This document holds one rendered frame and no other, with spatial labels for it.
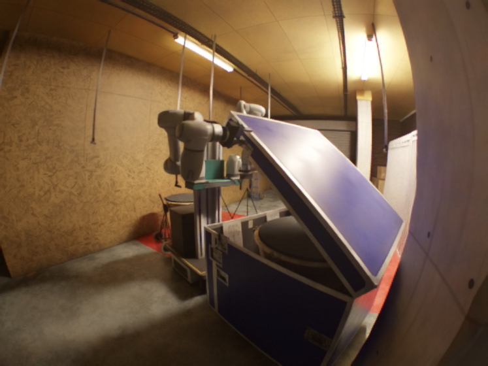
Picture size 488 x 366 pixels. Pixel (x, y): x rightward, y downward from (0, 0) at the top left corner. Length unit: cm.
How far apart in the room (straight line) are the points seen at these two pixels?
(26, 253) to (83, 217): 109
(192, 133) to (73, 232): 280
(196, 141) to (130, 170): 282
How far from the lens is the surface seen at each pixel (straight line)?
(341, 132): 845
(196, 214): 221
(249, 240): 192
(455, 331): 59
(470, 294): 55
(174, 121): 143
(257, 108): 222
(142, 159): 377
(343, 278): 88
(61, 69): 341
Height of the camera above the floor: 150
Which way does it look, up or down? 8 degrees down
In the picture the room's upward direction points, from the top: 2 degrees clockwise
